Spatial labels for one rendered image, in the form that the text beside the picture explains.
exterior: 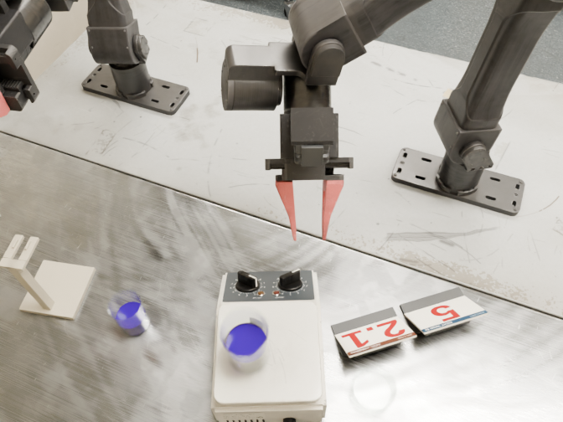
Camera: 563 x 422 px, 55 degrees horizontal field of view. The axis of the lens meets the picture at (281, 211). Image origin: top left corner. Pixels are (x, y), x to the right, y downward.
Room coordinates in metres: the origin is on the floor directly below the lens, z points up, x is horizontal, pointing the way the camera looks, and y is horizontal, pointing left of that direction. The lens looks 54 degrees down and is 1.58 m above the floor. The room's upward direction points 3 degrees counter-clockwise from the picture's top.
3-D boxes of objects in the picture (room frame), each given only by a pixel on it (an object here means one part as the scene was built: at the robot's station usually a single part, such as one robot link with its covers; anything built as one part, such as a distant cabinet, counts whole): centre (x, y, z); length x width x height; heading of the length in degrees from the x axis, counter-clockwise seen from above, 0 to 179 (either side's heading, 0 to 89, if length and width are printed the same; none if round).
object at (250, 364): (0.22, 0.04, 1.02); 0.06 x 0.05 x 0.08; 0
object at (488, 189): (0.53, -0.28, 0.94); 0.20 x 0.07 x 0.08; 65
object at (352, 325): (0.27, -0.11, 0.92); 0.09 x 0.06 x 0.04; 105
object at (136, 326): (0.31, 0.21, 0.93); 0.04 x 0.04 x 0.06
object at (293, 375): (0.23, 0.02, 0.98); 0.12 x 0.12 x 0.01; 89
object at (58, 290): (0.36, 0.32, 0.96); 0.08 x 0.08 x 0.13; 78
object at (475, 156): (0.52, -0.27, 1.00); 0.09 x 0.06 x 0.06; 8
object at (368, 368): (0.20, -0.10, 0.91); 0.06 x 0.06 x 0.02
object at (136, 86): (0.78, 0.26, 0.94); 0.20 x 0.07 x 0.08; 65
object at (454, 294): (0.30, -0.21, 0.92); 0.09 x 0.06 x 0.04; 105
